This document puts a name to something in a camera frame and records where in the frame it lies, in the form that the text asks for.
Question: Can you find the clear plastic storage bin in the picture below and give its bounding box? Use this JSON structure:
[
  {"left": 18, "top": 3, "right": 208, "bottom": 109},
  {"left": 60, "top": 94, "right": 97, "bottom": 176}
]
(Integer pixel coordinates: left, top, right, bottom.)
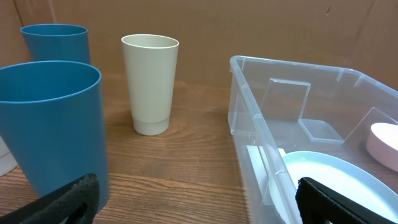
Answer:
[{"left": 228, "top": 55, "right": 397, "bottom": 223}]

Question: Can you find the near cream plastic cup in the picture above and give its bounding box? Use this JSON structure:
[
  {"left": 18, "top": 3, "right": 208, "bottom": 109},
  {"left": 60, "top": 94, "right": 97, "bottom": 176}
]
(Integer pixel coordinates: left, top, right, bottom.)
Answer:
[{"left": 0, "top": 138, "right": 17, "bottom": 177}]

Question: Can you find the blue plastic cup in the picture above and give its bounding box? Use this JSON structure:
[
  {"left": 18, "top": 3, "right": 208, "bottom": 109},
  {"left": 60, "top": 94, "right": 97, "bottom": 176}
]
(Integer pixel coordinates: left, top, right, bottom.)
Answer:
[
  {"left": 20, "top": 24, "right": 91, "bottom": 64},
  {"left": 1, "top": 60, "right": 109, "bottom": 207}
]

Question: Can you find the grey-green plastic plate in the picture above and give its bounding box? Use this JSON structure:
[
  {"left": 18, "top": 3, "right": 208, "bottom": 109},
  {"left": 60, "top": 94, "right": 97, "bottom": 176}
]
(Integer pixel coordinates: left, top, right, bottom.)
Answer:
[{"left": 282, "top": 151, "right": 397, "bottom": 223}]

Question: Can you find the far cream plastic cup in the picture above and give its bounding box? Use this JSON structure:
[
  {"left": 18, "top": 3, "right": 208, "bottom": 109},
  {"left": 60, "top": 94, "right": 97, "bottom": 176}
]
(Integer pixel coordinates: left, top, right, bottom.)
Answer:
[{"left": 121, "top": 34, "right": 179, "bottom": 136}]

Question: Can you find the pink plastic bowl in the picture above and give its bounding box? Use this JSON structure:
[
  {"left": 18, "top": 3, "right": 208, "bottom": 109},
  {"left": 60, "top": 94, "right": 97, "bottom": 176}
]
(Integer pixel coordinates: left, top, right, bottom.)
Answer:
[{"left": 366, "top": 123, "right": 397, "bottom": 172}]

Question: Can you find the white label in bin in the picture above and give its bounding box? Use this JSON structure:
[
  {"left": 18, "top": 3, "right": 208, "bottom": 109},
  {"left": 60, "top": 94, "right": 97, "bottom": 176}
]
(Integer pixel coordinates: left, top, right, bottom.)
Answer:
[{"left": 246, "top": 145, "right": 283, "bottom": 207}]

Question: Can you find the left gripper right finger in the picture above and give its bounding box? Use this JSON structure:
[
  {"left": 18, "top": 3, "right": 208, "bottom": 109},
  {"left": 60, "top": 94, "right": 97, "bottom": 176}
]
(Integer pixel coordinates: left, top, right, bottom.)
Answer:
[{"left": 295, "top": 177, "right": 394, "bottom": 224}]

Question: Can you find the far blue plastic cup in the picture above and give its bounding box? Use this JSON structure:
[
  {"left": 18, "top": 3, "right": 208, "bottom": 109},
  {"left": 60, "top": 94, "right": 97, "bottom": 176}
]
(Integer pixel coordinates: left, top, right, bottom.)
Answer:
[{"left": 20, "top": 24, "right": 91, "bottom": 64}]

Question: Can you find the near blue plastic cup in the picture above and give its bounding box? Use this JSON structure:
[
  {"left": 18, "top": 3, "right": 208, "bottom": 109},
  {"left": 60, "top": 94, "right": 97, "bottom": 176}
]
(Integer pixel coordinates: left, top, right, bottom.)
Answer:
[{"left": 1, "top": 60, "right": 109, "bottom": 207}]

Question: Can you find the cream plastic cup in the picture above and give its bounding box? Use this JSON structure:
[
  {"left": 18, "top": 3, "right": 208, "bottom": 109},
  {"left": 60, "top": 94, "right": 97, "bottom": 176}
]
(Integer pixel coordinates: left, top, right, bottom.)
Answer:
[
  {"left": 121, "top": 34, "right": 179, "bottom": 136},
  {"left": 0, "top": 138, "right": 17, "bottom": 177}
]

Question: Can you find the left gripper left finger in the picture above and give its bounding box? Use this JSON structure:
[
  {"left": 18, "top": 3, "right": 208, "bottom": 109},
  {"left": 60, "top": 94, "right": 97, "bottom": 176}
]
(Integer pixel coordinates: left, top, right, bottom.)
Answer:
[{"left": 1, "top": 173, "right": 100, "bottom": 224}]

